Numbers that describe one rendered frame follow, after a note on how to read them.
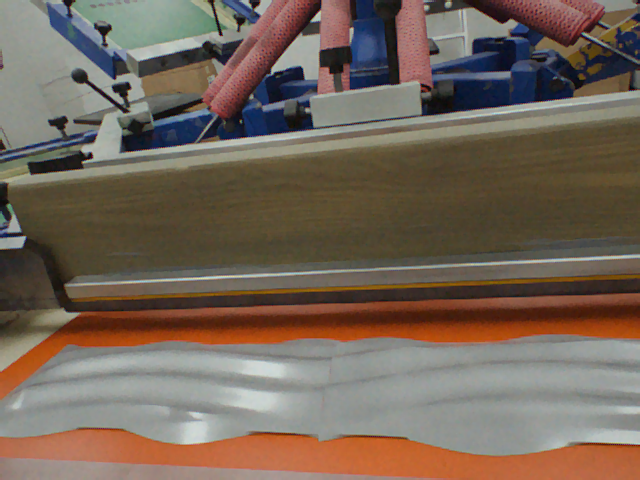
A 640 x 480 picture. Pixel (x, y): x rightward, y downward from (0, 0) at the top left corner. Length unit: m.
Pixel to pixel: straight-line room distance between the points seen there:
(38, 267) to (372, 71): 0.80
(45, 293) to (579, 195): 0.32
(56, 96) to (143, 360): 5.48
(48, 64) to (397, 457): 5.56
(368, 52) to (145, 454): 0.90
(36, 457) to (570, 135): 0.28
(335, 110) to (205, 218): 0.29
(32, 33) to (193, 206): 5.43
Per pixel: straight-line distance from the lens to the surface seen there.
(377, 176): 0.23
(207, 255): 0.27
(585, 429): 0.20
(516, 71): 0.87
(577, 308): 0.28
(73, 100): 5.60
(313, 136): 0.47
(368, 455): 0.19
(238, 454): 0.20
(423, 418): 0.19
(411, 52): 0.71
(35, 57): 5.72
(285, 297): 0.28
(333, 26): 0.78
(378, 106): 0.51
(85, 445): 0.24
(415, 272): 0.23
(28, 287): 0.34
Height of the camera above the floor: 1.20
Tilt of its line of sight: 29 degrees down
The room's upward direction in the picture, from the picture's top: 11 degrees counter-clockwise
